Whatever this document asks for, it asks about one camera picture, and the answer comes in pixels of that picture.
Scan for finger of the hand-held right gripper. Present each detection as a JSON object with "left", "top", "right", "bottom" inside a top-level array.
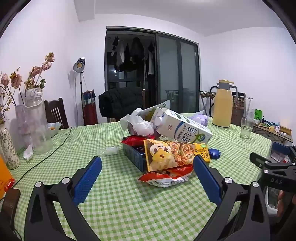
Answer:
[
  {"left": 272, "top": 142, "right": 296, "bottom": 164},
  {"left": 250, "top": 152, "right": 272, "bottom": 171}
]

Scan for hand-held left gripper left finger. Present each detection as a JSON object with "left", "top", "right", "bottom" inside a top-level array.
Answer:
[{"left": 24, "top": 156, "right": 102, "bottom": 241}]

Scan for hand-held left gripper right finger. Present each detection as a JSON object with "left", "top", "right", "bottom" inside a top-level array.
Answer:
[{"left": 193, "top": 156, "right": 271, "bottom": 241}]

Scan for yellow snack packet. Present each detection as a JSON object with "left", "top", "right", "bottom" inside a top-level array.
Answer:
[{"left": 143, "top": 138, "right": 210, "bottom": 172}]

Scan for red and white snack packet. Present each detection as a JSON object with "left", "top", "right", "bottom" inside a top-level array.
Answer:
[{"left": 138, "top": 165, "right": 194, "bottom": 188}]

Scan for dark blue box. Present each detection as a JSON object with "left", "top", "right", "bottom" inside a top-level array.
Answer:
[{"left": 122, "top": 141, "right": 148, "bottom": 172}]

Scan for white milk carton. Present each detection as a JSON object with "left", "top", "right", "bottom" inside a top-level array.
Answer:
[{"left": 150, "top": 107, "right": 213, "bottom": 144}]

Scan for plain red snack packet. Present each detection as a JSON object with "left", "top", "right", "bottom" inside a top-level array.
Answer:
[{"left": 120, "top": 136, "right": 148, "bottom": 147}]

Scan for white plastic bag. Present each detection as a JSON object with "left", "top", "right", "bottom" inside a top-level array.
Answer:
[{"left": 120, "top": 108, "right": 155, "bottom": 139}]

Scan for person's right hand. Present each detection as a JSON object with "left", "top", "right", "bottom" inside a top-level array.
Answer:
[{"left": 277, "top": 190, "right": 288, "bottom": 217}]

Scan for folding table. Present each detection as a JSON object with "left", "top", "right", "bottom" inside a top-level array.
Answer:
[{"left": 252, "top": 120, "right": 294, "bottom": 142}]

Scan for blue bottle cap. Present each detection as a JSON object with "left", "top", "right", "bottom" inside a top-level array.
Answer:
[{"left": 208, "top": 149, "right": 221, "bottom": 160}]

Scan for clear drinking glass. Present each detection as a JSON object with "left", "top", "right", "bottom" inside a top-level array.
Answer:
[{"left": 240, "top": 116, "right": 255, "bottom": 139}]

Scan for crumpled clear plastic wrap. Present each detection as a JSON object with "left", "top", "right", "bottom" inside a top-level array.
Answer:
[{"left": 98, "top": 146, "right": 119, "bottom": 156}]

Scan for brown cabinet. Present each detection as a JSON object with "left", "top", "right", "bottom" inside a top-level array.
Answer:
[{"left": 231, "top": 91, "right": 245, "bottom": 127}]

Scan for green checkered tablecloth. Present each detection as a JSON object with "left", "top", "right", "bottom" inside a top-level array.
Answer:
[{"left": 0, "top": 113, "right": 278, "bottom": 241}]

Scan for glass bowl with oranges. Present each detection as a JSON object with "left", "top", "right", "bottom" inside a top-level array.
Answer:
[{"left": 47, "top": 122, "right": 62, "bottom": 137}]

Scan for purple plastic bag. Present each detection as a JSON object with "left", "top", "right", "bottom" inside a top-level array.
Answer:
[{"left": 188, "top": 111, "right": 209, "bottom": 127}]

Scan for clear water bottle white lid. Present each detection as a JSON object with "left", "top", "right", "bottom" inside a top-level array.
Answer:
[{"left": 24, "top": 88, "right": 53, "bottom": 155}]

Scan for red folded umbrella stand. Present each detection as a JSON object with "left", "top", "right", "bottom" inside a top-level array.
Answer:
[{"left": 81, "top": 90, "right": 99, "bottom": 126}]

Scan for yellow thermos jug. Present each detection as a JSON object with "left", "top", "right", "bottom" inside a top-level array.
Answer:
[{"left": 209, "top": 79, "right": 238, "bottom": 128}]

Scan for crumpled white tissue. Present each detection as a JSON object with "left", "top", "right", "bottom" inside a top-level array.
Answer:
[{"left": 23, "top": 144, "right": 35, "bottom": 161}]

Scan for dark wooden chair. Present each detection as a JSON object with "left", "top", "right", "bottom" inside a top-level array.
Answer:
[{"left": 44, "top": 98, "right": 69, "bottom": 130}]

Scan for black jacket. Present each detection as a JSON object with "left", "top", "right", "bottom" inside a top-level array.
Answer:
[{"left": 99, "top": 88, "right": 145, "bottom": 118}]

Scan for metal drying rack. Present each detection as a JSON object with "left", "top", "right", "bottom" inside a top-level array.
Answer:
[{"left": 199, "top": 89, "right": 253, "bottom": 118}]

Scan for orange packet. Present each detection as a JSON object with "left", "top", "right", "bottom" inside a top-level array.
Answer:
[{"left": 0, "top": 154, "right": 15, "bottom": 200}]

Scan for floral ceramic vase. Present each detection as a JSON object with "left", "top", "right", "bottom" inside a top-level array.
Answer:
[{"left": 0, "top": 123, "right": 21, "bottom": 169}]

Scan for clear glass vase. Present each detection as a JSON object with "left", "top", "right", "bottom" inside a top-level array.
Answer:
[{"left": 15, "top": 104, "right": 31, "bottom": 149}]

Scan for studio lamp on stand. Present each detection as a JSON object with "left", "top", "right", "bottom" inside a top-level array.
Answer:
[{"left": 73, "top": 57, "right": 86, "bottom": 126}]

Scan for sliding glass door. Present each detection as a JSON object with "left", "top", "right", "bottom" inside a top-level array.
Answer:
[{"left": 105, "top": 26, "right": 200, "bottom": 114}]

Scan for dried flowers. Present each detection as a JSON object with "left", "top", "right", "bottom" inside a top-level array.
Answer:
[{"left": 0, "top": 52, "right": 55, "bottom": 126}]

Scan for hanging dark clothes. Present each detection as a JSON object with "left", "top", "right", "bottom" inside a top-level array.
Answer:
[{"left": 110, "top": 36, "right": 155, "bottom": 76}]

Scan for black cable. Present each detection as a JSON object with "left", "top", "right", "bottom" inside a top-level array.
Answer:
[{"left": 11, "top": 126, "right": 73, "bottom": 188}]

